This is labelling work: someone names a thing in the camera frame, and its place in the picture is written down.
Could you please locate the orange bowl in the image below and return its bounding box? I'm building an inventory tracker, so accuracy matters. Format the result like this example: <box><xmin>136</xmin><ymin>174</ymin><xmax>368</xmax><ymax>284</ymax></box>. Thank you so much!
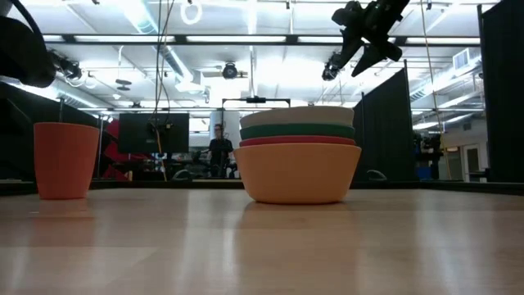
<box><xmin>233</xmin><ymin>142</ymin><xmax>363</xmax><ymax>206</ymax></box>

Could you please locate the black gantry frame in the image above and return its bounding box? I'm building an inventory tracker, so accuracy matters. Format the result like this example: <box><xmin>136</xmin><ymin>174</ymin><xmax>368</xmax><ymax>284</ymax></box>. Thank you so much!
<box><xmin>221</xmin><ymin>96</ymin><xmax>292</xmax><ymax>124</ymax></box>

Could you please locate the white ring light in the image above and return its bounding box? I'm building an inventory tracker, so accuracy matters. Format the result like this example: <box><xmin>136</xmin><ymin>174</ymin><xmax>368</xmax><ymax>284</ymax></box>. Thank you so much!
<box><xmin>179</xmin><ymin>0</ymin><xmax>204</xmax><ymax>26</ymax></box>

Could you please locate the pink bowl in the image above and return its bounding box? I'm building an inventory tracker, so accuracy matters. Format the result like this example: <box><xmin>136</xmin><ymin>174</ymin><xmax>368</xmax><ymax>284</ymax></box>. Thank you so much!
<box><xmin>238</xmin><ymin>135</ymin><xmax>358</xmax><ymax>148</ymax></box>

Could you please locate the black hanging cable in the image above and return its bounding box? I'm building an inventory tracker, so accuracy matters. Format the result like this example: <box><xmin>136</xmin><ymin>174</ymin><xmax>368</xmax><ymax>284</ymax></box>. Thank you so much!
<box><xmin>153</xmin><ymin>0</ymin><xmax>176</xmax><ymax>124</ymax></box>

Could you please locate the black hanging camera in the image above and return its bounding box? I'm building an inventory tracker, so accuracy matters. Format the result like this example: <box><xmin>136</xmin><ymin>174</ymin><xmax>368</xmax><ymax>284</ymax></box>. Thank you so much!
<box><xmin>220</xmin><ymin>61</ymin><xmax>240</xmax><ymax>81</ymax></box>
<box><xmin>321</xmin><ymin>52</ymin><xmax>344</xmax><ymax>82</ymax></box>
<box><xmin>51</xmin><ymin>49</ymin><xmax>84</xmax><ymax>82</ymax></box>

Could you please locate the teal bowl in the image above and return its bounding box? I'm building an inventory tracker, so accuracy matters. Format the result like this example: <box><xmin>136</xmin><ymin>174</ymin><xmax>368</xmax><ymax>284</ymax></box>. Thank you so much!
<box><xmin>239</xmin><ymin>123</ymin><xmax>356</xmax><ymax>141</ymax></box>

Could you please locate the white air vent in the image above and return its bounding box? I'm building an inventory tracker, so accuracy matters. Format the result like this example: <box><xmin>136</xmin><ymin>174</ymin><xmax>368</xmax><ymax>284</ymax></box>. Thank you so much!
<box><xmin>452</xmin><ymin>48</ymin><xmax>472</xmax><ymax>71</ymax></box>

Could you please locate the black frame rail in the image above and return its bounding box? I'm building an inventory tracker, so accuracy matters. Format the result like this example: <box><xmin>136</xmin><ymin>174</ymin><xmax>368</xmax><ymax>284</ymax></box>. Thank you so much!
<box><xmin>0</xmin><ymin>179</ymin><xmax>524</xmax><ymax>197</ymax></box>

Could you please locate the yellow cable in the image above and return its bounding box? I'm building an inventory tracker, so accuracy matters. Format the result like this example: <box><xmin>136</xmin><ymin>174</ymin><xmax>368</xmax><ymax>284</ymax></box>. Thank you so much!
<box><xmin>155</xmin><ymin>129</ymin><xmax>168</xmax><ymax>182</ymax></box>

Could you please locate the black equipment rack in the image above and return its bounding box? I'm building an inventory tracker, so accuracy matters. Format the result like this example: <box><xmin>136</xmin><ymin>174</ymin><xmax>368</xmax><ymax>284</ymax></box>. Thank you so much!
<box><xmin>413</xmin><ymin>131</ymin><xmax>444</xmax><ymax>168</ymax></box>

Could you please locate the white pillar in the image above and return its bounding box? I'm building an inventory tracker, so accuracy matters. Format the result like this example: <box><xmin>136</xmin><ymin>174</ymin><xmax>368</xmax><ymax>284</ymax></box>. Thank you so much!
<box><xmin>210</xmin><ymin>110</ymin><xmax>242</xmax><ymax>148</ymax></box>

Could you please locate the orange cup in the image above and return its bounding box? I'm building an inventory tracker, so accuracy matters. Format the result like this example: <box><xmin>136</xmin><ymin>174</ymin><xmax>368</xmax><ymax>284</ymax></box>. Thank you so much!
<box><xmin>33</xmin><ymin>121</ymin><xmax>101</xmax><ymax>201</ymax></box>

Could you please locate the white bowl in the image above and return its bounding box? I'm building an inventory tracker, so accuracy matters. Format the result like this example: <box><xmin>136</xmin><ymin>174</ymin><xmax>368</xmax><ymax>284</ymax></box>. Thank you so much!
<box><xmin>239</xmin><ymin>105</ymin><xmax>355</xmax><ymax>129</ymax></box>

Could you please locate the white door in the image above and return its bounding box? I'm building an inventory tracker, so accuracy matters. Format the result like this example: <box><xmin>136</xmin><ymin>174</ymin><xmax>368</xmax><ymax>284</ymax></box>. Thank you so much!
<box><xmin>462</xmin><ymin>143</ymin><xmax>483</xmax><ymax>183</ymax></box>

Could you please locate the black partition panel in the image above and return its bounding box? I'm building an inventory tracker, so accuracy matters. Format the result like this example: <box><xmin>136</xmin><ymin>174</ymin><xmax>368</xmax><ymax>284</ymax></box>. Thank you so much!
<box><xmin>0</xmin><ymin>81</ymin><xmax>103</xmax><ymax>184</ymax></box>
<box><xmin>351</xmin><ymin>60</ymin><xmax>415</xmax><ymax>183</ymax></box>

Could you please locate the black overhead beam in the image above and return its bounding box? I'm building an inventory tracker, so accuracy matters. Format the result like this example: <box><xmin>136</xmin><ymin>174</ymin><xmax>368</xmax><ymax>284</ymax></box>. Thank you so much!
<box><xmin>43</xmin><ymin>34</ymin><xmax>482</xmax><ymax>46</ymax></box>

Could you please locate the large black curtain wall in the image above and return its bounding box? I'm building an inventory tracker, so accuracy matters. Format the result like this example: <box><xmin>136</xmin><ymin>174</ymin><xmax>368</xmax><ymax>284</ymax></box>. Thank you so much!
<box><xmin>477</xmin><ymin>0</ymin><xmax>524</xmax><ymax>184</ymax></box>

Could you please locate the black and red cart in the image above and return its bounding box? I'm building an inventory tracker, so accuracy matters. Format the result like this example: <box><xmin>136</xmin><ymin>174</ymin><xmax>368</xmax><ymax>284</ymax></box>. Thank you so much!
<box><xmin>102</xmin><ymin>113</ymin><xmax>192</xmax><ymax>182</ymax></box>

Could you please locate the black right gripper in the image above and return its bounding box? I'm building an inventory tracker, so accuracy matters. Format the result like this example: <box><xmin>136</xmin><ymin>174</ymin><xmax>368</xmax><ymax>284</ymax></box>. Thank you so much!
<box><xmin>331</xmin><ymin>0</ymin><xmax>404</xmax><ymax>78</ymax></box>

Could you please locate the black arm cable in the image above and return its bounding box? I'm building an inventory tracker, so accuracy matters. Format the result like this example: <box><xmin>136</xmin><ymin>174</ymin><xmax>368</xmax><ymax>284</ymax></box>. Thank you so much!
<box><xmin>10</xmin><ymin>0</ymin><xmax>44</xmax><ymax>42</ymax></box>

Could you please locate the silver air duct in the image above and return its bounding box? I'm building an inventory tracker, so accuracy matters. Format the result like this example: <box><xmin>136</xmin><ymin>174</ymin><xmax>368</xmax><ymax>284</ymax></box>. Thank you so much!
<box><xmin>122</xmin><ymin>0</ymin><xmax>206</xmax><ymax>95</ymax></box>

